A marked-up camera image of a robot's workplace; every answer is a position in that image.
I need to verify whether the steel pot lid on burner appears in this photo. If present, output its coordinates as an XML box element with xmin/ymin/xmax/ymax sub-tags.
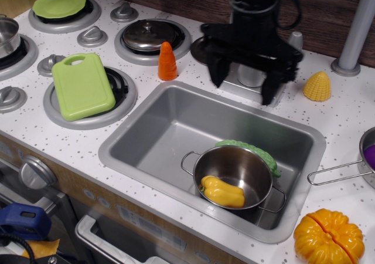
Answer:
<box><xmin>122</xmin><ymin>20</ymin><xmax>177</xmax><ymax>52</ymax></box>

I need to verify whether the silver toy faucet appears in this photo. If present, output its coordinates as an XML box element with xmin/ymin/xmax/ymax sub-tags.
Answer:
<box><xmin>219</xmin><ymin>31</ymin><xmax>303</xmax><ymax>107</ymax></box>

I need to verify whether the yellow toy corn piece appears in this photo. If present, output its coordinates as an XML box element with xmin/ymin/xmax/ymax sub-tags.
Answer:
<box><xmin>303</xmin><ymin>72</ymin><xmax>331</xmax><ymax>101</ymax></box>

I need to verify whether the purple toy vegetable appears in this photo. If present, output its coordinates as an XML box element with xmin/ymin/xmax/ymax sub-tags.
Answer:
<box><xmin>363</xmin><ymin>145</ymin><xmax>375</xmax><ymax>170</ymax></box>

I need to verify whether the grey vertical pole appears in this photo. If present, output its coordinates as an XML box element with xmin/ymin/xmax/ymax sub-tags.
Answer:
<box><xmin>331</xmin><ymin>0</ymin><xmax>374</xmax><ymax>77</ymax></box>

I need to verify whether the grey stove knob left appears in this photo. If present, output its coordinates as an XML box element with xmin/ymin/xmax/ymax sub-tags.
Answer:
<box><xmin>37</xmin><ymin>54</ymin><xmax>65</xmax><ymax>77</ymax></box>

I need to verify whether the yellow cloth piece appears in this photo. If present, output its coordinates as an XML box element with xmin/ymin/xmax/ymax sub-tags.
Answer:
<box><xmin>26</xmin><ymin>239</ymin><xmax>60</xmax><ymax>259</ymax></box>

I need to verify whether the silver oven door handle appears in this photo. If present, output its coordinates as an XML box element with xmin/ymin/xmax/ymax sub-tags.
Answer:
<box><xmin>74</xmin><ymin>214</ymin><xmax>173</xmax><ymax>264</ymax></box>

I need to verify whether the left stove burner ring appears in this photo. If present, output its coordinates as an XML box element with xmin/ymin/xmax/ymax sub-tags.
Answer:
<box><xmin>0</xmin><ymin>33</ymin><xmax>39</xmax><ymax>82</ymax></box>

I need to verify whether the grey oven dial knob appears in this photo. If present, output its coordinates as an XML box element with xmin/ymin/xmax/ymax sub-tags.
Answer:
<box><xmin>18</xmin><ymin>155</ymin><xmax>57</xmax><ymax>190</ymax></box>

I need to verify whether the orange toy pumpkin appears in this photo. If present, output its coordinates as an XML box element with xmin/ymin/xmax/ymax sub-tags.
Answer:
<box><xmin>294</xmin><ymin>209</ymin><xmax>365</xmax><ymax>263</ymax></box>

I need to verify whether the back left burner ring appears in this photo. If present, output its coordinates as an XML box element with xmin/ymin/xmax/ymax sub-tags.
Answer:
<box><xmin>28</xmin><ymin>0</ymin><xmax>102</xmax><ymax>35</ymax></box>

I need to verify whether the orange toy carrot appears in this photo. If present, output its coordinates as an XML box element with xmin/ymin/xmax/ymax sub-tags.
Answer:
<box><xmin>158</xmin><ymin>42</ymin><xmax>178</xmax><ymax>80</ymax></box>

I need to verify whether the black cable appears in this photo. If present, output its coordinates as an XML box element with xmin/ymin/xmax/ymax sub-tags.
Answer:
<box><xmin>0</xmin><ymin>233</ymin><xmax>36</xmax><ymax>260</ymax></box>

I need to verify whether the green plastic cutting board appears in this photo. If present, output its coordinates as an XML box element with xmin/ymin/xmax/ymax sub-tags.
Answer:
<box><xmin>52</xmin><ymin>53</ymin><xmax>116</xmax><ymax>121</ymax></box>

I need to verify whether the steel pot with handles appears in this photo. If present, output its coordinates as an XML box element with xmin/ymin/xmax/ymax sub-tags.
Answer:
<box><xmin>180</xmin><ymin>145</ymin><xmax>287</xmax><ymax>214</ymax></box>

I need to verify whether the steel pot at left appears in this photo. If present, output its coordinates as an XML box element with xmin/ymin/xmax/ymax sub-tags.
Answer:
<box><xmin>0</xmin><ymin>14</ymin><xmax>21</xmax><ymax>59</ymax></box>

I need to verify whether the back right burner ring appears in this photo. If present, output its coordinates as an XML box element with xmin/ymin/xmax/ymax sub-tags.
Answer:
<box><xmin>114</xmin><ymin>18</ymin><xmax>193</xmax><ymax>67</ymax></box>

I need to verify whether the steel saucepan with handle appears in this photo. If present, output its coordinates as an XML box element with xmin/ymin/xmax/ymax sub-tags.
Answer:
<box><xmin>307</xmin><ymin>127</ymin><xmax>374</xmax><ymax>186</ymax></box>

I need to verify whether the stove burner ring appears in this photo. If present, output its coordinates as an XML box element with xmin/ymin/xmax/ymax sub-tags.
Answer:
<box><xmin>0</xmin><ymin>33</ymin><xmax>39</xmax><ymax>82</ymax></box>
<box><xmin>43</xmin><ymin>66</ymin><xmax>138</xmax><ymax>131</ymax></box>

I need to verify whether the grey stove knob front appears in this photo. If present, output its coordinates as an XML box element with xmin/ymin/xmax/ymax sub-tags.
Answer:
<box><xmin>1</xmin><ymin>86</ymin><xmax>27</xmax><ymax>113</ymax></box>

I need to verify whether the green toy corn husk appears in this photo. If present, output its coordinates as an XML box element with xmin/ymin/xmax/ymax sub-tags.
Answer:
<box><xmin>215</xmin><ymin>140</ymin><xmax>281</xmax><ymax>178</ymax></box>

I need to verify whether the grey toy sink basin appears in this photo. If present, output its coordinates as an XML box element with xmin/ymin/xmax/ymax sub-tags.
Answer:
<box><xmin>98</xmin><ymin>81</ymin><xmax>326</xmax><ymax>244</ymax></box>

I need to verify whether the front stove burner ring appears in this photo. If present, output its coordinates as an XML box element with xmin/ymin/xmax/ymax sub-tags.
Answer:
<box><xmin>43</xmin><ymin>66</ymin><xmax>138</xmax><ymax>131</ymax></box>

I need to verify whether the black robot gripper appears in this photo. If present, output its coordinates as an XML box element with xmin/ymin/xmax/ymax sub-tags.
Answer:
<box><xmin>200</xmin><ymin>0</ymin><xmax>303</xmax><ymax>106</ymax></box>

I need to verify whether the yellow toy bell pepper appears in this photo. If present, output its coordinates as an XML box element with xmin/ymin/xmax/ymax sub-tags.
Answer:
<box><xmin>199</xmin><ymin>175</ymin><xmax>246</xmax><ymax>208</ymax></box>

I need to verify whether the green plastic plate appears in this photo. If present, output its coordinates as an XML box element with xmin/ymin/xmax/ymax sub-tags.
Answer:
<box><xmin>32</xmin><ymin>0</ymin><xmax>86</xmax><ymax>19</ymax></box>

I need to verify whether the steel pot lid on counter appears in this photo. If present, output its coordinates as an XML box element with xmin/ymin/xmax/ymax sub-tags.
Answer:
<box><xmin>190</xmin><ymin>36</ymin><xmax>207</xmax><ymax>66</ymax></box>

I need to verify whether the grey stove knob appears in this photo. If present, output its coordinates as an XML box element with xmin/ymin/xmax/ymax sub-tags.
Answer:
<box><xmin>1</xmin><ymin>86</ymin><xmax>27</xmax><ymax>113</ymax></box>
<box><xmin>37</xmin><ymin>54</ymin><xmax>65</xmax><ymax>77</ymax></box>
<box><xmin>110</xmin><ymin>2</ymin><xmax>138</xmax><ymax>23</ymax></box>
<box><xmin>77</xmin><ymin>26</ymin><xmax>108</xmax><ymax>48</ymax></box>

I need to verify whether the grey stove knob middle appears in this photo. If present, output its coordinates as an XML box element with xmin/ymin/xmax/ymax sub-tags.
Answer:
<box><xmin>77</xmin><ymin>26</ymin><xmax>108</xmax><ymax>48</ymax></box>

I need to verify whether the blue clamp tool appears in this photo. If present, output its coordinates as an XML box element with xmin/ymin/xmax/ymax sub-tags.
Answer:
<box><xmin>1</xmin><ymin>202</ymin><xmax>52</xmax><ymax>241</ymax></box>

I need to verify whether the grey stove knob back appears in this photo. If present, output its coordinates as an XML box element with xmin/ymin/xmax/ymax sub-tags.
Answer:
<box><xmin>110</xmin><ymin>2</ymin><xmax>138</xmax><ymax>23</ymax></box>

